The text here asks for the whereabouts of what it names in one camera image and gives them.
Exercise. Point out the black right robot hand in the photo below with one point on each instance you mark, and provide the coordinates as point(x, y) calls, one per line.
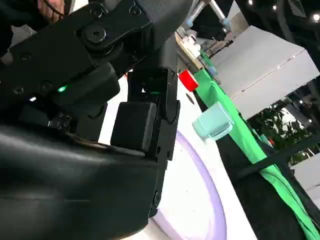
point(62, 175)

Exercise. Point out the lilac plate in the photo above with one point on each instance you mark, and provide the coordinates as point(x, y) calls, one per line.
point(197, 200)

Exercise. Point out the red block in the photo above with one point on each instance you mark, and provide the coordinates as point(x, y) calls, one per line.
point(188, 79)

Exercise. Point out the pale green mug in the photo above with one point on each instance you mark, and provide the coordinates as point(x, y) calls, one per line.
point(212, 122)

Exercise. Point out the person's hand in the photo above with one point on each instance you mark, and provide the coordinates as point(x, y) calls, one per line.
point(51, 10)

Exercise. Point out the green cloth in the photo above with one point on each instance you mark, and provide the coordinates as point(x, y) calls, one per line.
point(225, 102)

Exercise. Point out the green leafy plant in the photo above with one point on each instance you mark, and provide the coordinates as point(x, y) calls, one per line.
point(280, 127)

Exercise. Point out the white cabinet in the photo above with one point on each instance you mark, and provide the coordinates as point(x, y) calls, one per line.
point(262, 70)

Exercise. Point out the black frame bar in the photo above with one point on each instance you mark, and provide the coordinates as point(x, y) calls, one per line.
point(280, 156)

